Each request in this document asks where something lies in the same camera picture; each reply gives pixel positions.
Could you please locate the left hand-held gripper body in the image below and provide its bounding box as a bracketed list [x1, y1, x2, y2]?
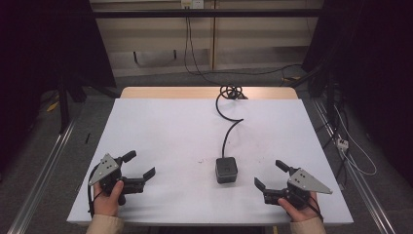
[88, 152, 146, 207]

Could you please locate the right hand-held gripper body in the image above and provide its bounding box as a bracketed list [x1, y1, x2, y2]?
[262, 167, 333, 210]

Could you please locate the person's right hand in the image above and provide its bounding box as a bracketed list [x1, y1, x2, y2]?
[277, 192, 321, 224]

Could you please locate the person's left hand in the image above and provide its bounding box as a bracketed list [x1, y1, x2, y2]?
[93, 179, 125, 217]

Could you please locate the small black cube device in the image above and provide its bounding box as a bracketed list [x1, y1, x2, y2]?
[214, 156, 239, 185]

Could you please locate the white table mat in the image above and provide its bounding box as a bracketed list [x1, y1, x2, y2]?
[66, 97, 355, 226]

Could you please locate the white power strip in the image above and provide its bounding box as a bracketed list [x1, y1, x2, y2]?
[336, 136, 350, 151]

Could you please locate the black metal stand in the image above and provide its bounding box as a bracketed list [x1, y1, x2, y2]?
[56, 76, 72, 135]

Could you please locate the dark curtain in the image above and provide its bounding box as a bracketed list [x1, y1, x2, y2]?
[0, 0, 117, 176]
[301, 0, 413, 188]

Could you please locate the black horizontal metal beam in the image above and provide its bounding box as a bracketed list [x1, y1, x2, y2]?
[92, 8, 323, 20]

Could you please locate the left hand-held gripper black cable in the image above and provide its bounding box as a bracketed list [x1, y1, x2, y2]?
[86, 163, 105, 218]

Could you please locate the hand-held gripper black cable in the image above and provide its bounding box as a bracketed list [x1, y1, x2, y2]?
[86, 163, 105, 218]
[303, 198, 325, 223]

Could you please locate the right hand-held gripper black cable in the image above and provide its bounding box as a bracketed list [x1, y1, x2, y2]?
[303, 198, 325, 223]

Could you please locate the aluminium floor rail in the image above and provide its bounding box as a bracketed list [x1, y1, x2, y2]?
[7, 119, 78, 234]
[312, 97, 397, 234]

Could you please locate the thin white cable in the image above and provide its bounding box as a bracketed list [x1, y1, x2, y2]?
[333, 104, 378, 177]

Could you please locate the black coiled device cable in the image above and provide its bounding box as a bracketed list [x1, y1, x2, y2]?
[215, 84, 248, 159]

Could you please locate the black hanging wall cable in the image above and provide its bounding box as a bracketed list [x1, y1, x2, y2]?
[183, 7, 305, 86]

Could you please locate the white wall socket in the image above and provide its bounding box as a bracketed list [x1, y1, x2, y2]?
[180, 0, 206, 10]

